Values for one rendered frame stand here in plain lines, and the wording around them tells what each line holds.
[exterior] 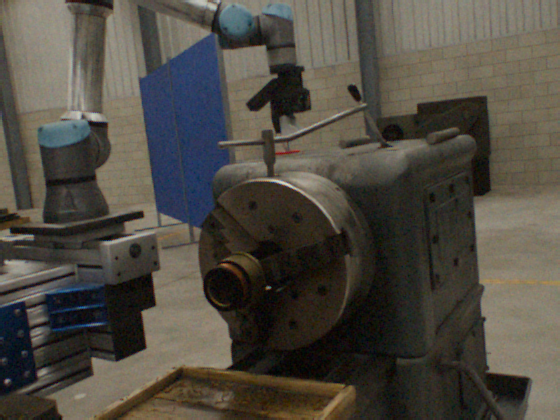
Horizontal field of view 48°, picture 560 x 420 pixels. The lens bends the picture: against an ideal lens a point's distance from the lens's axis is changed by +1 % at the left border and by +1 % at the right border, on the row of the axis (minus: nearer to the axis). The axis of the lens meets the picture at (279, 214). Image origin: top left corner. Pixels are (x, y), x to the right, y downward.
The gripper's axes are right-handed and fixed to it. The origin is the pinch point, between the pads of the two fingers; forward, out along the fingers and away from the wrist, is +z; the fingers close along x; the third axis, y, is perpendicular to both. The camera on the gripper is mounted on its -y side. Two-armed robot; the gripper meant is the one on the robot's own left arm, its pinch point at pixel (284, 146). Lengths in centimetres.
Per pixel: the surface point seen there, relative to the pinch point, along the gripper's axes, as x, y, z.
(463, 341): -3, 43, 49
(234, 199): -50, 17, 7
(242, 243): -54, 20, 14
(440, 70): 938, -214, -73
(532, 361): 184, 28, 128
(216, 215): -54, 15, 9
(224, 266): -64, 23, 16
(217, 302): -64, 21, 22
